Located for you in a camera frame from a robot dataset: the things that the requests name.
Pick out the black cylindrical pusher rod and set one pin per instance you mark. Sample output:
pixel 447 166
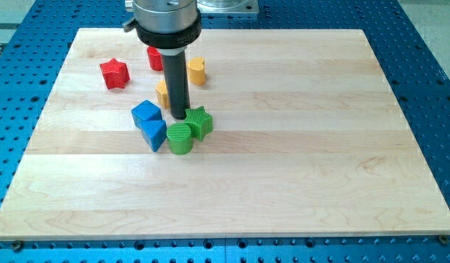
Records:
pixel 175 75

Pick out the blue cube block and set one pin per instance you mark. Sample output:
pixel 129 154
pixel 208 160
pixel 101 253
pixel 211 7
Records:
pixel 145 111

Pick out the blue triangle block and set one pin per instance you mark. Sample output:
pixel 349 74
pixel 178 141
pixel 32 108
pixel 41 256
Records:
pixel 154 133

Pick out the red block behind rod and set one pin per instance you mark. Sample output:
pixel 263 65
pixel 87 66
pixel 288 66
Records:
pixel 154 59

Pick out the yellow heart block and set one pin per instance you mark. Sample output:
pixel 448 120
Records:
pixel 196 71

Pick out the yellow block beside rod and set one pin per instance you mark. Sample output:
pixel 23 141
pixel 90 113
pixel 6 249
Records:
pixel 162 94

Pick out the red star block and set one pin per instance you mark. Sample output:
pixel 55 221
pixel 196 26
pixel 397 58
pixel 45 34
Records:
pixel 115 74

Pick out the green star block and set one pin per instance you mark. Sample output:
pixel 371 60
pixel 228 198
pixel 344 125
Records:
pixel 199 121

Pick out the green cylinder block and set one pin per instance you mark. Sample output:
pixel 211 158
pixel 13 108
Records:
pixel 179 138

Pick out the blue perforated metal table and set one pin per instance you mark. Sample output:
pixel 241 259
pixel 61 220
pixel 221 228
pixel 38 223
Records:
pixel 30 63

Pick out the light wooden board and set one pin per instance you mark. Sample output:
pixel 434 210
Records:
pixel 308 140

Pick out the left board clamp screw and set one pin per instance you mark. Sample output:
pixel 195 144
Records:
pixel 17 245

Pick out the board clamp screw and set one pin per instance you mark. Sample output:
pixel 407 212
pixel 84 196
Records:
pixel 17 245
pixel 443 239

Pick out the right board clamp screw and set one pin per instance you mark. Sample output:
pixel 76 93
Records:
pixel 443 239

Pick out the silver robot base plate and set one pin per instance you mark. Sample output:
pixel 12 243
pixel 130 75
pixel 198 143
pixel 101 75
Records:
pixel 208 7

